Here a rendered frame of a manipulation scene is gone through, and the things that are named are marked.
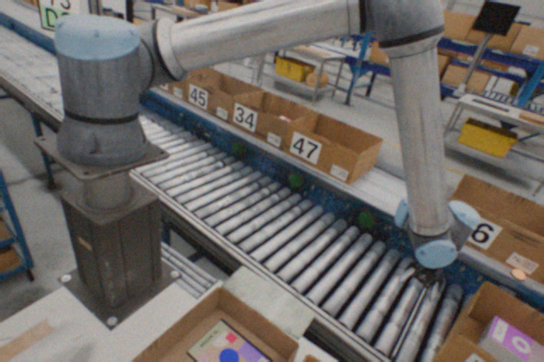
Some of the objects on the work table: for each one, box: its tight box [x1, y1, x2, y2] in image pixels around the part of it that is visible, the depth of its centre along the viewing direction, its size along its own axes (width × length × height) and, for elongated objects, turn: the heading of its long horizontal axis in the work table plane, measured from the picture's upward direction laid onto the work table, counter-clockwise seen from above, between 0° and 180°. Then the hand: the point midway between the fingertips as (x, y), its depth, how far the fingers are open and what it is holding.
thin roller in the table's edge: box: [162, 250, 213, 290], centre depth 109 cm, size 2×28×2 cm, turn 42°
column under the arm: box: [57, 177, 183, 331], centre depth 91 cm, size 26×26×33 cm
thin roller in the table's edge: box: [162, 242, 218, 285], centre depth 111 cm, size 2×28×2 cm, turn 42°
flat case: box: [187, 319, 274, 362], centre depth 83 cm, size 14×19×2 cm
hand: (415, 289), depth 110 cm, fingers open, 10 cm apart
